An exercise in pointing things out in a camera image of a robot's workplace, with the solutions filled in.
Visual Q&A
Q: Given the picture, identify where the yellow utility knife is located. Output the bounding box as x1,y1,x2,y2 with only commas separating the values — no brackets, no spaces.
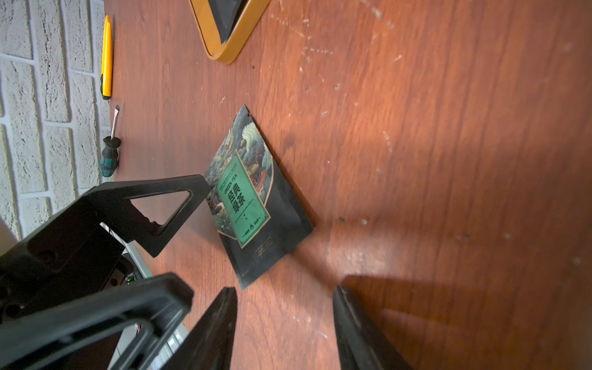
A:
100,15,113,100

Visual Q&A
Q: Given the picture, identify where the yellow wooden two-tier shelf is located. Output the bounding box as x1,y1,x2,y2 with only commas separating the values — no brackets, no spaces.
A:
190,0,270,65

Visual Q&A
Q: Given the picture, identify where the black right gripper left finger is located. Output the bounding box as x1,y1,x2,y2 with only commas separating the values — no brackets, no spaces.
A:
163,288,237,369

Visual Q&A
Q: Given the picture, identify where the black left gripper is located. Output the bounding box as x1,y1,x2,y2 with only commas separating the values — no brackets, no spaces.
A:
1,174,211,369

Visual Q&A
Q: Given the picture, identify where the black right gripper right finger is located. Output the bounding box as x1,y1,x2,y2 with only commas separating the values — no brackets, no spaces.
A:
332,285,411,369

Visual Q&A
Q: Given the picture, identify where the aluminium frame rail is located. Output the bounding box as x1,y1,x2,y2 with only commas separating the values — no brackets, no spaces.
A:
101,228,191,369

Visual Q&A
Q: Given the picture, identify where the green handled screwdriver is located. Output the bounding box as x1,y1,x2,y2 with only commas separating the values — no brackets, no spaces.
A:
100,105,121,178

